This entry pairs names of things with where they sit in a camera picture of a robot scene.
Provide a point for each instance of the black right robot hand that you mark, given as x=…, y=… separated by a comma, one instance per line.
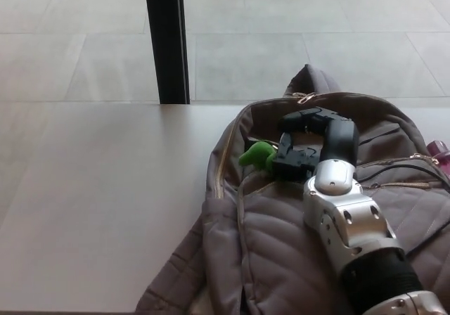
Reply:
x=341, y=139

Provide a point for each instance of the grey quilted backpack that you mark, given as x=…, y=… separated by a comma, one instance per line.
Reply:
x=274, y=241

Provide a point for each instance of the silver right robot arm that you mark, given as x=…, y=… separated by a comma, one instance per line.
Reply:
x=348, y=220

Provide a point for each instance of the black window frame pillar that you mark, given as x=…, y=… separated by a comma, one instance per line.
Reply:
x=167, y=40

